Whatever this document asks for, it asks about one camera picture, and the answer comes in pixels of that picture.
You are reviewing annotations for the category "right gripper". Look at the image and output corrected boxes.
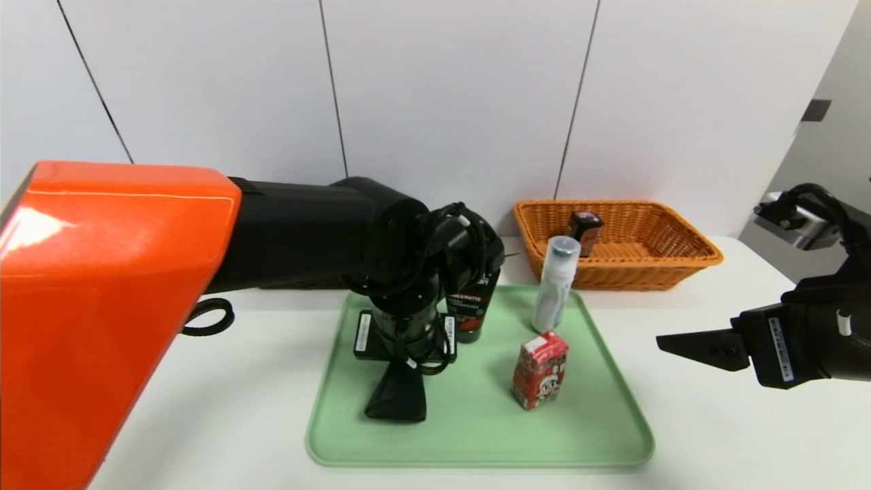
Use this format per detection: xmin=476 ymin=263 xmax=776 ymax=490
xmin=656 ymin=302 xmax=871 ymax=390

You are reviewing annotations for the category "black red gum container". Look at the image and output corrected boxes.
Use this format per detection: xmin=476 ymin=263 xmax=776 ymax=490
xmin=567 ymin=210 xmax=606 ymax=259

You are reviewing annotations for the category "black face wash tube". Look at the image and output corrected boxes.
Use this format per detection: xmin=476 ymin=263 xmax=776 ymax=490
xmin=446 ymin=270 xmax=502 ymax=344

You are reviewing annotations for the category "black glasses case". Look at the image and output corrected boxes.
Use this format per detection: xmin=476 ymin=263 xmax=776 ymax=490
xmin=364 ymin=359 xmax=428 ymax=423

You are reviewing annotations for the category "orange wicker basket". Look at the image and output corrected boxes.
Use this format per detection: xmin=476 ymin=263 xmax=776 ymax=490
xmin=513 ymin=199 xmax=724 ymax=292

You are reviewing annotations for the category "white bottle grey cap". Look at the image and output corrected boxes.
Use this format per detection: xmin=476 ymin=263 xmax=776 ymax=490
xmin=531 ymin=235 xmax=582 ymax=334

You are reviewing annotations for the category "red milk drink carton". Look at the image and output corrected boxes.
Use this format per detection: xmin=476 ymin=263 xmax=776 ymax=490
xmin=512 ymin=331 xmax=570 ymax=411

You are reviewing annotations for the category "light green plastic tray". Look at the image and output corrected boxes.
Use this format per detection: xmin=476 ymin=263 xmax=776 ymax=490
xmin=306 ymin=285 xmax=655 ymax=468

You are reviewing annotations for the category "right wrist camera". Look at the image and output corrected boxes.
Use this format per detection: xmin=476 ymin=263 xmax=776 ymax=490
xmin=753 ymin=192 xmax=842 ymax=251

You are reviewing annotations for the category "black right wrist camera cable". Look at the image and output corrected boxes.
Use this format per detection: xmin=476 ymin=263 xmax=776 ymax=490
xmin=783 ymin=182 xmax=859 ymax=263

